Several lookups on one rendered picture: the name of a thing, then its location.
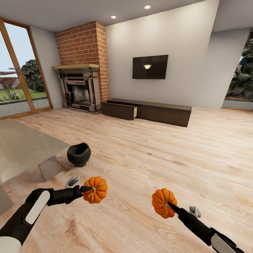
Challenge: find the pumpkin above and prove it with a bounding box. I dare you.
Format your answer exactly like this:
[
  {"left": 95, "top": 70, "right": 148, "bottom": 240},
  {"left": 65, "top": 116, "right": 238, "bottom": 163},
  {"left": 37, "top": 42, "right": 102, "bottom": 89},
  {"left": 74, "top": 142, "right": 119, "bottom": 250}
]
[
  {"left": 82, "top": 176, "right": 108, "bottom": 204},
  {"left": 152, "top": 188, "right": 177, "bottom": 219}
]

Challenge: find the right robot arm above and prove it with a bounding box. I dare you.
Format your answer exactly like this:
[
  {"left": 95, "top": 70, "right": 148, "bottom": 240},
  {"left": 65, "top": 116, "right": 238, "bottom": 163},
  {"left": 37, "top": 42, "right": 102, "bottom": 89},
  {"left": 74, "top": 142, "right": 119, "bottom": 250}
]
[{"left": 168, "top": 202, "right": 245, "bottom": 253}]

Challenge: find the cauldron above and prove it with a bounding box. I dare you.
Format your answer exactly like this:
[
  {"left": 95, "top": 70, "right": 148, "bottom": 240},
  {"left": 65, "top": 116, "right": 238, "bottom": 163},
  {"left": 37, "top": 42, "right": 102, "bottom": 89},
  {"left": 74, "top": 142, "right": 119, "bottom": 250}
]
[{"left": 67, "top": 143, "right": 91, "bottom": 167}]

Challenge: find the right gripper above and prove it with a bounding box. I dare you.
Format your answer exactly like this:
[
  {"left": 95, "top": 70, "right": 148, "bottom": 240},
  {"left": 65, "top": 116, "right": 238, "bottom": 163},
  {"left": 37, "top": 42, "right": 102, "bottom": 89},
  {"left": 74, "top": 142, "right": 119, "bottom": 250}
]
[{"left": 168, "top": 202, "right": 202, "bottom": 237}]

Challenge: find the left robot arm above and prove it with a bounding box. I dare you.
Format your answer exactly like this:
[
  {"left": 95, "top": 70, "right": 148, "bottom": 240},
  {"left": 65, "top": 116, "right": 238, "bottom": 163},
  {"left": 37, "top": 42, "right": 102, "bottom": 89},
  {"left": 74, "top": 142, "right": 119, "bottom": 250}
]
[{"left": 0, "top": 176, "right": 92, "bottom": 253}]

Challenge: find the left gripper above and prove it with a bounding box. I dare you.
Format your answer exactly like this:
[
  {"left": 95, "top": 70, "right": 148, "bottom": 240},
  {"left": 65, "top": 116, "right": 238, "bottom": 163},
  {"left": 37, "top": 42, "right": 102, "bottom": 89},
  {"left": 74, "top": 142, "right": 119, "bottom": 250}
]
[{"left": 59, "top": 185, "right": 92, "bottom": 204}]

